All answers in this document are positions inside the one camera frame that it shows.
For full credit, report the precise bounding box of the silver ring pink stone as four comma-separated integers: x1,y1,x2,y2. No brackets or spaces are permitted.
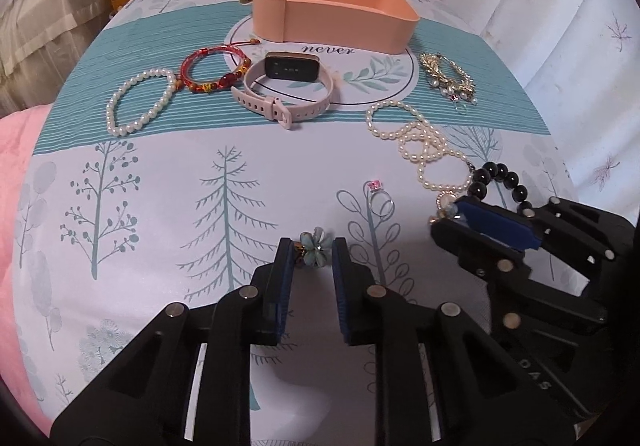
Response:
366,180,395,220

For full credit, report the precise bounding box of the teal flower ring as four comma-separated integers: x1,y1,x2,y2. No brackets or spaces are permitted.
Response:
293,226,334,270

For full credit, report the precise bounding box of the pink smart watch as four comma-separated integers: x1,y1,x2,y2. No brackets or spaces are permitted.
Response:
231,52,335,130

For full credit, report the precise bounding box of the long white pearl necklace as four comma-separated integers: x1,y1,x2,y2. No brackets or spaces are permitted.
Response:
365,98,476,209

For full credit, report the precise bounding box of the black bead bracelet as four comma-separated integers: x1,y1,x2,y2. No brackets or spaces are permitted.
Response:
468,159,535,218

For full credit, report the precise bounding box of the white leaf print curtain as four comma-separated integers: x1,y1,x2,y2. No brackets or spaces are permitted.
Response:
440,0,639,220

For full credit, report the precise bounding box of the pink open box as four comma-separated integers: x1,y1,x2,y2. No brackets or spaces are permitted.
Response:
252,0,420,54

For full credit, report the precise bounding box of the beige lace curtain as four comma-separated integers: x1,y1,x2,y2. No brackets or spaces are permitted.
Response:
1,0,112,116

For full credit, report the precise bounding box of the white pearl bracelet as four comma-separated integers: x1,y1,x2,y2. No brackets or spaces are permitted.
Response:
105,68,179,138

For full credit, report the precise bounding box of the red beaded string bracelet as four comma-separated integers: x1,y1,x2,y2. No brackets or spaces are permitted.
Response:
178,39,262,94

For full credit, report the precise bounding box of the gold crystal bracelet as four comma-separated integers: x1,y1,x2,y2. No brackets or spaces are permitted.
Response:
418,51,478,115

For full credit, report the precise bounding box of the pink blanket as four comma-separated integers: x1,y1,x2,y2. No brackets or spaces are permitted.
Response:
0,106,51,436

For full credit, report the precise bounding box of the tree print cloth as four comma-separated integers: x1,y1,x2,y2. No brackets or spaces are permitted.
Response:
12,0,575,422

